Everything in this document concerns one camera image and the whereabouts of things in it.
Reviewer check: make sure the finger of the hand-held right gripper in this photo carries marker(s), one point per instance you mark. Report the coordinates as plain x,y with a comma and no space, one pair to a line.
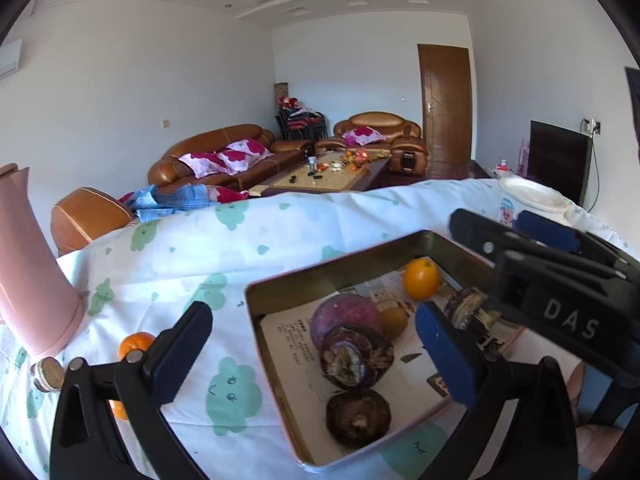
547,230
475,232

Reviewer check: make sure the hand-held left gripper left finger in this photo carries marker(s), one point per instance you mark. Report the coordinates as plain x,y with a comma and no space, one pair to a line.
177,355

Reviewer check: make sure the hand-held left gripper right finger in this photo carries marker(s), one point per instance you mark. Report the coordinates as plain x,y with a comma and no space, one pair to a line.
445,355

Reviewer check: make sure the orange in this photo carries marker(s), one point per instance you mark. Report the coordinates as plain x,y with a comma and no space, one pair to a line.
137,346
421,278
119,410

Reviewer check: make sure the pink tin box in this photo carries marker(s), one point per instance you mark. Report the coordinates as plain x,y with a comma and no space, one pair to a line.
350,265

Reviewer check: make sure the white printed mug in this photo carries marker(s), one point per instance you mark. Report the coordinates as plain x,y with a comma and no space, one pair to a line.
507,211

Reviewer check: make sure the dark television stand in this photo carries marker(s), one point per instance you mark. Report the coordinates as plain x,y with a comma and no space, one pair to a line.
482,170

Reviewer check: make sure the black television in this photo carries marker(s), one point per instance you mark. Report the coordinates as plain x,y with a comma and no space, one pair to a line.
557,160

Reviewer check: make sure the black pouch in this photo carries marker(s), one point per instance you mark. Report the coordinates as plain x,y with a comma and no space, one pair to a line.
407,160

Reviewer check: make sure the brown leather armchair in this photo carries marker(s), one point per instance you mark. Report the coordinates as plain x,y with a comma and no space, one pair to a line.
400,147

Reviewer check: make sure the white cloud print tablecloth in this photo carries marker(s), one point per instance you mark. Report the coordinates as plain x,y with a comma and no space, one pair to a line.
200,240

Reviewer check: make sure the printed paper leaflet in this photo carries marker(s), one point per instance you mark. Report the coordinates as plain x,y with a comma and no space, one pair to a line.
295,355

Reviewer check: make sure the brown wooden door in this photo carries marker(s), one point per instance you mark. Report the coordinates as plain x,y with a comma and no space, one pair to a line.
445,105

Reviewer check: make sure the pile of small oranges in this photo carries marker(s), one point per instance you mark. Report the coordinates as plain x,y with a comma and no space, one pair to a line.
355,157

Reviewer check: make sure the floral pink pillow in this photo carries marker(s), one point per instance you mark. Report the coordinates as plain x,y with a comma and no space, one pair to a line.
200,165
232,164
252,149
362,136

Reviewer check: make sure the wooden coffee table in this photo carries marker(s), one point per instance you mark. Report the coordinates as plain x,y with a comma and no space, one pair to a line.
330,182

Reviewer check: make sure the blue plaid blanket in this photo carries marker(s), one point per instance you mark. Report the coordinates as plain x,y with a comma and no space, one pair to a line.
165,200

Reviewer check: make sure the brown leather lounge chair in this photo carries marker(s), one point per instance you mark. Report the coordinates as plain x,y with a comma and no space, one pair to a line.
85,220

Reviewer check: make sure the pink electric kettle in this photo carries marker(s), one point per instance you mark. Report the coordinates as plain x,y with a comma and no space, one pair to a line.
35,270

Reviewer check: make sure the metal cup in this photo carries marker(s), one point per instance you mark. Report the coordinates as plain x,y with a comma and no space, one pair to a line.
312,164

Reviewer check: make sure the stack of dark chairs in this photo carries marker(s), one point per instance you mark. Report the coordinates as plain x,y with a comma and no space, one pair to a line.
305,127

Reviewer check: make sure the brown leather sofa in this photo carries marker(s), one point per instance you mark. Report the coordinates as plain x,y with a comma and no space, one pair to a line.
280,157

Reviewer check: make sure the red plush toys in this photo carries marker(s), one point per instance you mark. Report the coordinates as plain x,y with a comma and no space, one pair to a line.
290,102

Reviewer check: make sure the tall brown cylinder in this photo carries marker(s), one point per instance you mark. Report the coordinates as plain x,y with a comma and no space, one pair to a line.
281,95

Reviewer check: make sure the white air conditioner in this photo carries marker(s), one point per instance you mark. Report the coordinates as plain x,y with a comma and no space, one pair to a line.
10,60

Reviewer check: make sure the wall socket with plug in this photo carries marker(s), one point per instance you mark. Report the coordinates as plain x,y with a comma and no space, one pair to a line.
591,126

